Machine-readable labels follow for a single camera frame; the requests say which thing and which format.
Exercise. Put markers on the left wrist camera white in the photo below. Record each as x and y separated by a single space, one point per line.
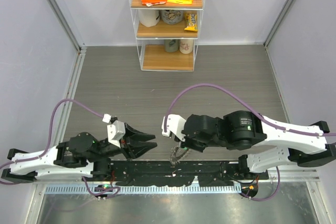
115 129

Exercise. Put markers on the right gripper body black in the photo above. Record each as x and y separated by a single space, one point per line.
199 145

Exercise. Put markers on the yellow candy bag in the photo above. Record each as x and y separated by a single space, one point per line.
191 22

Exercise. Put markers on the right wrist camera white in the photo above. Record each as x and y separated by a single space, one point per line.
173 125

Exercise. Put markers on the white cup red scribble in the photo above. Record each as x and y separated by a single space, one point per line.
186 46

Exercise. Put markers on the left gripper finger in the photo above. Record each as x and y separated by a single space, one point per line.
136 135
137 149

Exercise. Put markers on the green grey cup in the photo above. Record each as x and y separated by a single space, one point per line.
171 45

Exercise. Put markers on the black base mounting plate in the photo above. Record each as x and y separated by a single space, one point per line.
163 173

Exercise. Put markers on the grey cartoon mug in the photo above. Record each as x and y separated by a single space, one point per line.
171 16

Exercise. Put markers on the white wire shelf rack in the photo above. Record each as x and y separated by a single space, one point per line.
163 43

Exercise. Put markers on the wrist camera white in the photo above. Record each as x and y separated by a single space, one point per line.
115 129
173 125

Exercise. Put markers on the white slotted cable duct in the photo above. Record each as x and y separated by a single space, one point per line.
135 190

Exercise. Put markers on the large keyring with many rings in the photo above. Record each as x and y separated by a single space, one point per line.
175 158

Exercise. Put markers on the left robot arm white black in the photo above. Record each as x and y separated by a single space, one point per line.
57 163

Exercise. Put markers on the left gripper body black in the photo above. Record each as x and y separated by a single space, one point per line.
109 149

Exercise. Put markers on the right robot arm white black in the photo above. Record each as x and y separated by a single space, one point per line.
305 146

